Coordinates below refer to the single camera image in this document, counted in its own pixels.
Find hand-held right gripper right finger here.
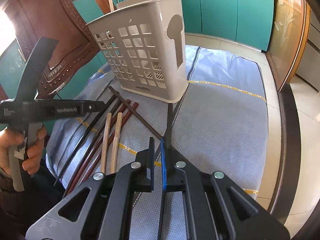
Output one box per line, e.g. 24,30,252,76
161,137,290,240

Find dark brown chopstick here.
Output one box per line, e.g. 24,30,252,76
109,86,163,140
63,99,121,196

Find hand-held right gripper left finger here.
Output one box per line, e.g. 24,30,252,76
26,137,155,240

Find black chopstick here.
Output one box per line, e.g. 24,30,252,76
157,103,173,240
53,95,118,187

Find reddish brown chopstick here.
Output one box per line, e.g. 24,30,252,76
82,102,139,182
67,99,131,193

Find person's left hand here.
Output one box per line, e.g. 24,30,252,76
0,125,47,178

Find light blue cloth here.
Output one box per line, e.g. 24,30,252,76
46,44,269,240

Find wooden framed glass door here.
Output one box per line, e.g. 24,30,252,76
264,0,311,92

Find teal base cabinets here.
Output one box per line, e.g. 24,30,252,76
0,0,276,100

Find brown wooden chair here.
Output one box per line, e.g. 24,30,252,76
4,0,111,99

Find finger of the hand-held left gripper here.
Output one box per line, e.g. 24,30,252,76
22,37,59,100
82,100,106,117

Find white plastic utensil holder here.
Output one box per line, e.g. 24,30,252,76
86,0,190,103

